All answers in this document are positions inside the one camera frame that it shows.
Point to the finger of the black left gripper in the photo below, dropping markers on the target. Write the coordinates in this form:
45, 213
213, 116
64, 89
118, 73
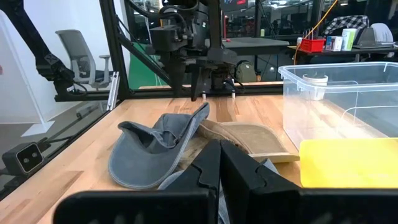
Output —
178, 77
198, 82

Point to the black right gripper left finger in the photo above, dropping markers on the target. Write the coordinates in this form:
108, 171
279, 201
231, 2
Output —
199, 186

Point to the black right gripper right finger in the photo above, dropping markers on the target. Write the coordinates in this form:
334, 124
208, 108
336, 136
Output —
248, 193

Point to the tan baseball cap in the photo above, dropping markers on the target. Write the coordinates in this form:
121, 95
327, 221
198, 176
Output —
248, 137

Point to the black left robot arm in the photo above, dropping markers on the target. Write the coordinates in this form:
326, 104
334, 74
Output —
215, 18

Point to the olive backpack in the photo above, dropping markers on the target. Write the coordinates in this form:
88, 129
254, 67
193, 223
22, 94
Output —
245, 72

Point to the grey office table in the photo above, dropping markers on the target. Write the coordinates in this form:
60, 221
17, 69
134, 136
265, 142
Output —
253, 45

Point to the grey office chair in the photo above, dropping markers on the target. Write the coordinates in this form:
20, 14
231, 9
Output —
79, 53

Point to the yellow plastic bin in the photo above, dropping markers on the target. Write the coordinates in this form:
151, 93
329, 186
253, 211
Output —
348, 165

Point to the clear plastic storage bin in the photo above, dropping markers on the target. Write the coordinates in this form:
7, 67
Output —
342, 118

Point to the red storage box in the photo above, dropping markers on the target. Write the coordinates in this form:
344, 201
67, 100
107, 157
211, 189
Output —
312, 45

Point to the white cardboard box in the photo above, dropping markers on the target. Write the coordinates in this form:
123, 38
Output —
333, 43

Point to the black office desk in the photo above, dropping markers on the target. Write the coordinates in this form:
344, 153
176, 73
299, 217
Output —
342, 50

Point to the white green carton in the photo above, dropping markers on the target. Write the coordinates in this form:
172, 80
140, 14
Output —
349, 39

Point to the black white checkered cloth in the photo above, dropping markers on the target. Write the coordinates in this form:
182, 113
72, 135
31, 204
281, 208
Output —
345, 23

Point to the white standing panel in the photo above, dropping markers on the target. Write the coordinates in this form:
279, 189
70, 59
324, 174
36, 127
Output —
18, 93

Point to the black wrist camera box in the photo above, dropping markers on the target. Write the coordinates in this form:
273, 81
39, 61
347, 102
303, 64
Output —
166, 39

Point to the silver frame bracket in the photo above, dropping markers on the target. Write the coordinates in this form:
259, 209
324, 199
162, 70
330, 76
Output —
112, 90

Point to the black aluminium table frame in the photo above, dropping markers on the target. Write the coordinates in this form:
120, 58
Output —
112, 46

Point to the black table-level camera box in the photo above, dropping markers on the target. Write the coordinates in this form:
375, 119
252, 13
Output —
21, 158

